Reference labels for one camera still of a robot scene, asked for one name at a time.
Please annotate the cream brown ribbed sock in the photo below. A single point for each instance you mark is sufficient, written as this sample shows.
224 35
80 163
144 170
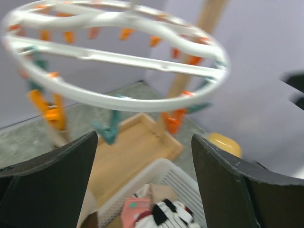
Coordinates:
58 138

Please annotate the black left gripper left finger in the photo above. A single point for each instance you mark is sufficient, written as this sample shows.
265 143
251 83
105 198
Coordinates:
48 191

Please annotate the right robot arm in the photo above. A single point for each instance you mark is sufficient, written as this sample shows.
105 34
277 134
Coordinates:
295 80

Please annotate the teal right clothes peg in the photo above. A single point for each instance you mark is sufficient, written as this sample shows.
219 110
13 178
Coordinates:
198 107

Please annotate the white round clip hanger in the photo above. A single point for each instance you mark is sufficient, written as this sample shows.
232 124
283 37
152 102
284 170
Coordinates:
55 15

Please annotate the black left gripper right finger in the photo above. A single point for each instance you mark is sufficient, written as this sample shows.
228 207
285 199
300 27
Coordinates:
238 194

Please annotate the yellow dish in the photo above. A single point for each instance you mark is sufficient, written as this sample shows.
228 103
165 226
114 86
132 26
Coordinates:
225 144

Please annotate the orange clothes peg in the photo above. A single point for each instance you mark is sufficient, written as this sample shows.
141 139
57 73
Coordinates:
53 113
173 120

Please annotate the beige folded sock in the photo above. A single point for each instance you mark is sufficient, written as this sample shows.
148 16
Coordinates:
161 192

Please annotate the teal clothes peg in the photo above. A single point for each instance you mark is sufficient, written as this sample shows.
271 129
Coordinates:
109 133
198 107

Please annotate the pink sock with green stripes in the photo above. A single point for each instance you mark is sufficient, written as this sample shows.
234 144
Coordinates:
132 208

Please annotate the wooden hanger stand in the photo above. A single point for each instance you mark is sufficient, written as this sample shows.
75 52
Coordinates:
141 140

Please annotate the black white striped sock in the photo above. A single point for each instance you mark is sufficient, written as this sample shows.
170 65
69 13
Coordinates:
167 214

